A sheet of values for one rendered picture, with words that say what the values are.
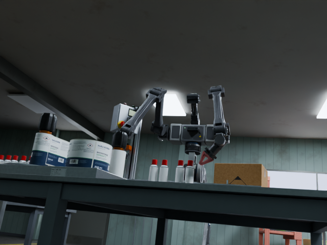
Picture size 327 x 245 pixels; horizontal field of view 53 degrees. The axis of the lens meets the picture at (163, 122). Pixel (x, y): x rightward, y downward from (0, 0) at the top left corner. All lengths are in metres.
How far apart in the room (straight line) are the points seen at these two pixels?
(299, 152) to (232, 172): 7.42
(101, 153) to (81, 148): 0.09
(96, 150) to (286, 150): 8.25
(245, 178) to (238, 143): 7.38
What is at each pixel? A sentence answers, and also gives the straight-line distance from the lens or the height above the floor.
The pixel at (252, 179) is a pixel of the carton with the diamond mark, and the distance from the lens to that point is 2.12.
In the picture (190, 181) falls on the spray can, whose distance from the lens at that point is 1.96.
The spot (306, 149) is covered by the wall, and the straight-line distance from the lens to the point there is 9.57.
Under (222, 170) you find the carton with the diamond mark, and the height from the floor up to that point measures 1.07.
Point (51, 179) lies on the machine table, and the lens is 1.35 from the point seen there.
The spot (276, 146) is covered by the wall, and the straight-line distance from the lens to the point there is 9.50.
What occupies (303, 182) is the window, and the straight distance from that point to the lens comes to 9.36.
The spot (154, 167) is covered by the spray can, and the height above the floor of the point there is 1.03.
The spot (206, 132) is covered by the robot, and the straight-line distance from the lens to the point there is 2.70.
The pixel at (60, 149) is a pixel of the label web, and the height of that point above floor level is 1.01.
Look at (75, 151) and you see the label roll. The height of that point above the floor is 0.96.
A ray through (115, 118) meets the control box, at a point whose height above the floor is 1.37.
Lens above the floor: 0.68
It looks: 18 degrees up
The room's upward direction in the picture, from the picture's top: 6 degrees clockwise
